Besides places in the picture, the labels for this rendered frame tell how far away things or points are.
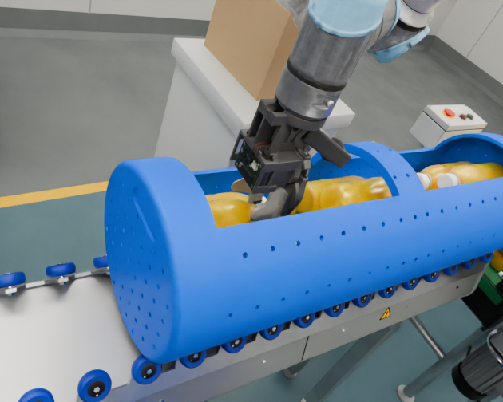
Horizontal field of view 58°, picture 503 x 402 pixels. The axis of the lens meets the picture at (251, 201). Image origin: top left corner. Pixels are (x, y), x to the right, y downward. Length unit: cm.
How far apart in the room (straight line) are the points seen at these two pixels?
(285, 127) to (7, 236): 168
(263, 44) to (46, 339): 65
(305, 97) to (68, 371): 51
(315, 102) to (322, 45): 7
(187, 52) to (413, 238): 62
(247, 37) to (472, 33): 514
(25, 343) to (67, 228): 138
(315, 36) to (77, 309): 56
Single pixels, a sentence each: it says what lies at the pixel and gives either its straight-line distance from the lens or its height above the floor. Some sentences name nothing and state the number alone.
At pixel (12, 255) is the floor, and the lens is 204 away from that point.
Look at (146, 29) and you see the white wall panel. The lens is 370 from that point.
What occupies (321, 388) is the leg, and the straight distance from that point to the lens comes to 179.
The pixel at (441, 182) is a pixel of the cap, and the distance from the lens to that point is 105.
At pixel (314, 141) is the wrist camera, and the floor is 131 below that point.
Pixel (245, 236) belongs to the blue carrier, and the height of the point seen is 121.
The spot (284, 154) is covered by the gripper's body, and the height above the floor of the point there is 129.
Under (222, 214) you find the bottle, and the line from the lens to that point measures 64.
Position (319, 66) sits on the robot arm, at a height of 142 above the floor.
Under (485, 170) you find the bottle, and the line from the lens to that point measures 112.
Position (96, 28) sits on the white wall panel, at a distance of 356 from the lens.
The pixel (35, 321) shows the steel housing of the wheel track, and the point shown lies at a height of 93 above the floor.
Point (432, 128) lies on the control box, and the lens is 147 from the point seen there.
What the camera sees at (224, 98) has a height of 115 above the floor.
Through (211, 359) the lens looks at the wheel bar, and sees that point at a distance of 79.
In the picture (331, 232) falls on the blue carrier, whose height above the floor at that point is 120.
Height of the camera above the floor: 161
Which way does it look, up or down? 40 degrees down
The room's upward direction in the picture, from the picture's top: 25 degrees clockwise
